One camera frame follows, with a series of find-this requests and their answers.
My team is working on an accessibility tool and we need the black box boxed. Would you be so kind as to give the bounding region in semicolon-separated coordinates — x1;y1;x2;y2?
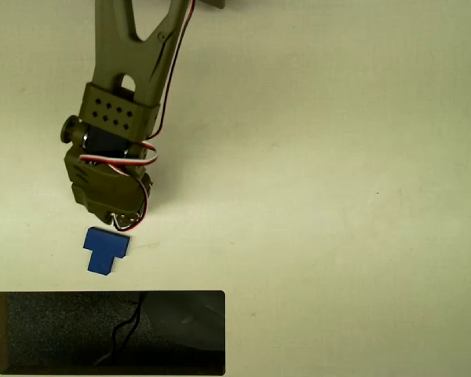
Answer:
0;290;227;377

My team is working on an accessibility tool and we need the blue T-shaped block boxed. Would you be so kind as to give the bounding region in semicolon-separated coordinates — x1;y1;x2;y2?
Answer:
82;226;131;276

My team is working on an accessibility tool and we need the red white black servo cable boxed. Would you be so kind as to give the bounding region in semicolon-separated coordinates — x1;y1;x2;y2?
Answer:
79;140;159;232

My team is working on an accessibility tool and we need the thin red black arm wire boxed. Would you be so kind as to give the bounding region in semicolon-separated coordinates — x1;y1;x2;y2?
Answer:
144;0;197;143

